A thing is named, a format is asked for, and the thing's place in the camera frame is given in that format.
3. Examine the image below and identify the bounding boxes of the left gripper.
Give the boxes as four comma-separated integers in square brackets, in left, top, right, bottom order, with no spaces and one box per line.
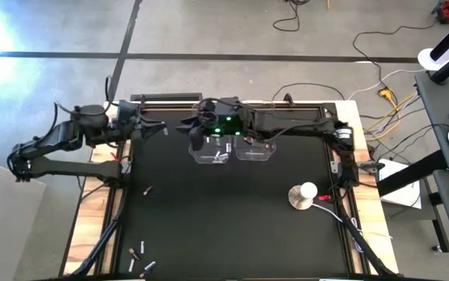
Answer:
[117,101,168,141]

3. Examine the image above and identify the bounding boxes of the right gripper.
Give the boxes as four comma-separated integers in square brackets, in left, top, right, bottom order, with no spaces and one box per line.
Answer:
[175,96,255,153]

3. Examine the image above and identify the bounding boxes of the clear plastic bin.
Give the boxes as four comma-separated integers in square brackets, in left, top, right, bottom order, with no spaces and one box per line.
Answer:
[233,136,278,162]
[187,134,233,165]

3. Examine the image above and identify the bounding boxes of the black power strip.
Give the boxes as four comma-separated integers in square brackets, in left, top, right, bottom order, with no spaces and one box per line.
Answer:
[130,92,204,101]

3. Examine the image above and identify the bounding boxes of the white bulb lamp metal base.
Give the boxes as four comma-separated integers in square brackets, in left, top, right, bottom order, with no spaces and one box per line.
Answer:
[287,180,319,211]

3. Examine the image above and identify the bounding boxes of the grey floor board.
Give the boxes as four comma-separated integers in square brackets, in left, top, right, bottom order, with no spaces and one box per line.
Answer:
[0,155,48,281]

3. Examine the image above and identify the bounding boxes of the white box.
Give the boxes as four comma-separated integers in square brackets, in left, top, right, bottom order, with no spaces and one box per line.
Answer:
[377,158,422,210]

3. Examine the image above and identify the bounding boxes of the white pole stand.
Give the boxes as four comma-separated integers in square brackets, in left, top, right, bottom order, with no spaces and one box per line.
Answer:
[417,15,449,72]

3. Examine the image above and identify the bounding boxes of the white lamp cable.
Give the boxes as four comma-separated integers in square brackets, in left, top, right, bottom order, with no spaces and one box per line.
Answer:
[312,201,394,254]

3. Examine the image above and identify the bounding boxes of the yellow power cord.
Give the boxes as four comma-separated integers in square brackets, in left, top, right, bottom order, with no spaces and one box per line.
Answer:
[364,87,419,132]

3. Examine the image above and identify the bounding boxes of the white floor cable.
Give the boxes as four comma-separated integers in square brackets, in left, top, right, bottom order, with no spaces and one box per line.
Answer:
[347,68,427,101]

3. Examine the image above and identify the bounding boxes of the long black floor cable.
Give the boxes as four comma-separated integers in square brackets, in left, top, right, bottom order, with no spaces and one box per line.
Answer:
[351,23,438,93]

